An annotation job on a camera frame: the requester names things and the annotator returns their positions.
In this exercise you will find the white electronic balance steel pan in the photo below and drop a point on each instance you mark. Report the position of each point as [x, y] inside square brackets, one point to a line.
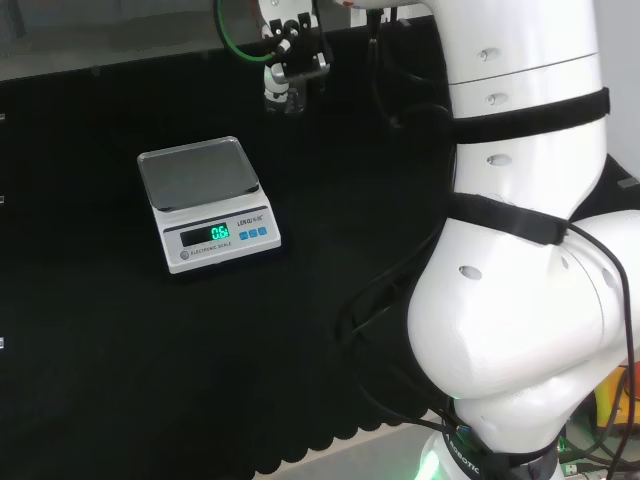
[220, 240]

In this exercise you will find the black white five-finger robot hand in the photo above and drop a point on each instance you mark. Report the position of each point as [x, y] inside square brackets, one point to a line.
[276, 82]

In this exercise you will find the black bench cloth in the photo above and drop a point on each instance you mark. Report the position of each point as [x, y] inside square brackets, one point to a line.
[100, 350]

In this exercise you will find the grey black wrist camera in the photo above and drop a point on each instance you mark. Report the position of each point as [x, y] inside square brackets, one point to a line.
[302, 57]

